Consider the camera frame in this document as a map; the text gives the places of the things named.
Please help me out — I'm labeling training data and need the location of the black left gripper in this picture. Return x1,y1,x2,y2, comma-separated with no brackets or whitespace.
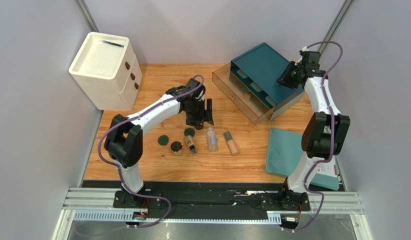
184,98,215,128

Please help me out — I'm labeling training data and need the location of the clear plastic bottle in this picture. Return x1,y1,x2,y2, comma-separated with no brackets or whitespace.
206,127,219,152

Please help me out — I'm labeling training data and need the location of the brown foundation bottle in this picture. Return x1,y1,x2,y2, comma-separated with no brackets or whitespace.
184,135,198,156

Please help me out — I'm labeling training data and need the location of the transparent smoky drawer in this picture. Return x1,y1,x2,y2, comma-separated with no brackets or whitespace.
212,63,277,125

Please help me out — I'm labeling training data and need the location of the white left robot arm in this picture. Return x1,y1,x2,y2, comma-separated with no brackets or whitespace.
98,74,214,208

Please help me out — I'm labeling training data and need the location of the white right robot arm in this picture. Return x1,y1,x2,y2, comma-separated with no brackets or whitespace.
277,47,351,210

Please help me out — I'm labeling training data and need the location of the dark brown small jar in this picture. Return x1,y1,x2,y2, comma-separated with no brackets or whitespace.
194,122,204,130

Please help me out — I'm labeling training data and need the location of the green round compact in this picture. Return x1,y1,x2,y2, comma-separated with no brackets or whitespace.
184,127,196,137

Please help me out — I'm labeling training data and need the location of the teal drawer organizer box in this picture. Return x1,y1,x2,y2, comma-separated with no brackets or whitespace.
230,42,305,121

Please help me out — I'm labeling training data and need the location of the black-lid powder jar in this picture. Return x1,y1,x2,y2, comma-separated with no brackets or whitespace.
170,141,184,156

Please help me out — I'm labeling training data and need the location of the dark green round disc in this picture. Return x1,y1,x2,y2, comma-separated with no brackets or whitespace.
157,135,170,146

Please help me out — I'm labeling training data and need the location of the beige foundation tube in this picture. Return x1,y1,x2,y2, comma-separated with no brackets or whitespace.
223,131,240,156

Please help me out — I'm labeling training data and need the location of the teal flat box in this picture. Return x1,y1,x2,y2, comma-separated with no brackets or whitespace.
265,127,340,191

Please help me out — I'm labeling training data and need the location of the white paper label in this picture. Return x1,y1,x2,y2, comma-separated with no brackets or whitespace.
317,156,338,178

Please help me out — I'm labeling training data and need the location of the white three-drawer cabinet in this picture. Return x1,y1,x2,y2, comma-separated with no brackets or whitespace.
68,32,143,112

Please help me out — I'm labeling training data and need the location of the black pen on cabinet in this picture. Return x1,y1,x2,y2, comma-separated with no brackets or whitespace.
102,40,125,48

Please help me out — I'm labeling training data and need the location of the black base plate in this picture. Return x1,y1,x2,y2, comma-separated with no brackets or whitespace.
112,189,311,212

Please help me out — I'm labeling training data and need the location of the aluminium mounting rail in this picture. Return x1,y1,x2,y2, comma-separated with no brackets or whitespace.
63,188,364,224

